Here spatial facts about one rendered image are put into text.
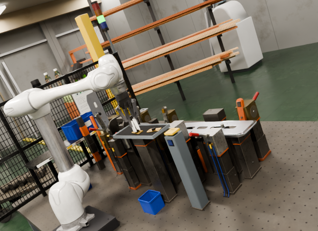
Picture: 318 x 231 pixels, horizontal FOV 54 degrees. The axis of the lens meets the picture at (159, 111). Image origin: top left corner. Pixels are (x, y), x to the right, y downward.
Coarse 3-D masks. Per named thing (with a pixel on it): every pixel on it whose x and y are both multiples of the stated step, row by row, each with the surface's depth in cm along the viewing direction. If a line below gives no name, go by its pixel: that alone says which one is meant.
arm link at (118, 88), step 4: (116, 84) 165; (120, 84) 166; (124, 84) 168; (112, 88) 166; (116, 88) 165; (120, 88) 166; (124, 88) 167; (112, 92) 168; (116, 92) 166; (120, 92) 166
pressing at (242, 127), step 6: (240, 120) 180; (246, 120) 177; (252, 120) 173; (186, 126) 203; (192, 126) 200; (198, 126) 195; (204, 126) 192; (210, 126) 188; (216, 126) 185; (240, 126) 171; (246, 126) 169; (252, 126) 168; (192, 132) 190; (198, 132) 187; (204, 132) 183; (228, 132) 171; (234, 132) 168; (240, 132) 165; (246, 132) 164
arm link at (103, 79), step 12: (96, 72) 145; (108, 72) 146; (72, 84) 156; (84, 84) 152; (96, 84) 145; (108, 84) 146; (36, 96) 170; (48, 96) 170; (60, 96) 167; (36, 108) 173
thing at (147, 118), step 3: (144, 111) 262; (147, 111) 261; (141, 114) 257; (144, 114) 259; (147, 114) 261; (141, 117) 257; (144, 117) 259; (147, 117) 261; (144, 120) 259; (147, 120) 261
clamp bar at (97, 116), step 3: (96, 114) 240; (99, 114) 240; (96, 117) 238; (99, 117) 238; (99, 120) 238; (102, 120) 240; (99, 123) 241; (102, 123) 240; (102, 126) 241; (105, 126) 241; (105, 129) 241; (105, 132) 244
